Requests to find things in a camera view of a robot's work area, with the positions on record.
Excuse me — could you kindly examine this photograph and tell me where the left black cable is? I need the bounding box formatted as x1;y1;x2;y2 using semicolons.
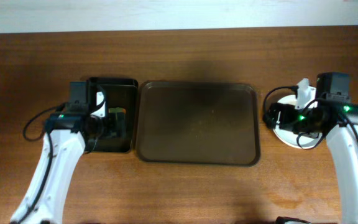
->
11;83;108;224

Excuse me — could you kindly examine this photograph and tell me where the black cable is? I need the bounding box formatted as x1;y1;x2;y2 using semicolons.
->
262;85;358;194
11;83;108;224

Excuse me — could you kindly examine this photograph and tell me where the green and orange sponge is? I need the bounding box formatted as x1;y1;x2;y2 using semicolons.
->
108;107;126;114

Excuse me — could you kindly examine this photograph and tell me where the right black cable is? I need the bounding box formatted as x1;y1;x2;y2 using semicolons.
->
262;85;358;194

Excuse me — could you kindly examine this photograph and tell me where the large brown serving tray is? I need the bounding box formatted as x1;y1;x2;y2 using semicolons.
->
135;81;261;167

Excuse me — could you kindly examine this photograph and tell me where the white plate front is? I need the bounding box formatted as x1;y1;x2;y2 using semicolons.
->
273;95;322;149

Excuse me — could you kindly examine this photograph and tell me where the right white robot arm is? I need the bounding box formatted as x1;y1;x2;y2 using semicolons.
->
262;72;358;223

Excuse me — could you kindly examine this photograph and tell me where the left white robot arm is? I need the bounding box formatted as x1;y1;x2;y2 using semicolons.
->
10;78;127;223

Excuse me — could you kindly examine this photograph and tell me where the small black tray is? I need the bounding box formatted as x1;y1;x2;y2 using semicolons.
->
85;77;139;154

